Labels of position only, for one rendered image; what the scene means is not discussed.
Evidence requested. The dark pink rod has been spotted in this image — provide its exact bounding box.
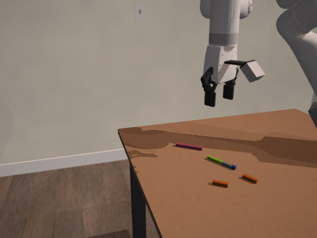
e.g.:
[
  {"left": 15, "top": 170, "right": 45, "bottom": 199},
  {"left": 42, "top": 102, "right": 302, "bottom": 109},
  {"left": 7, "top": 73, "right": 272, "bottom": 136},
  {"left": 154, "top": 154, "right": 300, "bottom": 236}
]
[{"left": 176, "top": 143, "right": 202, "bottom": 151}]

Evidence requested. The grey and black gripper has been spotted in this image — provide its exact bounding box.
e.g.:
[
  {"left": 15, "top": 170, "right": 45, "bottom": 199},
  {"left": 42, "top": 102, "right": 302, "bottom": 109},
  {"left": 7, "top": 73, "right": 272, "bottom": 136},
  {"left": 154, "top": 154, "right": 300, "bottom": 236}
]
[{"left": 201, "top": 43, "right": 238, "bottom": 107}]

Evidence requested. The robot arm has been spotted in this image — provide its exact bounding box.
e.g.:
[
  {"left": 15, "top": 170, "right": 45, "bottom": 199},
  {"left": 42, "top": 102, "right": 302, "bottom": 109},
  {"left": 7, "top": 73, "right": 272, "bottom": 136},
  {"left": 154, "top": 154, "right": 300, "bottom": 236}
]
[{"left": 200, "top": 0, "right": 317, "bottom": 96}]

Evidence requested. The orange rod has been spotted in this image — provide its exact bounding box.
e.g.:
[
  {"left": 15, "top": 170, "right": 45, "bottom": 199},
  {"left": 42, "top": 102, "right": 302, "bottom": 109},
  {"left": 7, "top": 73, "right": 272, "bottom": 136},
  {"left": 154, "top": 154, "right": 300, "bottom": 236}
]
[
  {"left": 212, "top": 180, "right": 228, "bottom": 188},
  {"left": 242, "top": 174, "right": 258, "bottom": 184}
]

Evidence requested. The lime green rod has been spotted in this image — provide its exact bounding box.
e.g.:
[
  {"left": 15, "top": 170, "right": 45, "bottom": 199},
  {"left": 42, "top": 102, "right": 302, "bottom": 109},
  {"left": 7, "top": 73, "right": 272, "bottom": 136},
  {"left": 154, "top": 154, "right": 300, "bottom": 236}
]
[{"left": 207, "top": 155, "right": 223, "bottom": 165}]

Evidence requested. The grey rod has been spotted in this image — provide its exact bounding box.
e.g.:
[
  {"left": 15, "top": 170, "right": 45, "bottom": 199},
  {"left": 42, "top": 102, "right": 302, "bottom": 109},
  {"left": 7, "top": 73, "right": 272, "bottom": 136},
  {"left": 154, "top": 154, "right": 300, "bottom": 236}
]
[{"left": 221, "top": 161, "right": 232, "bottom": 169}]

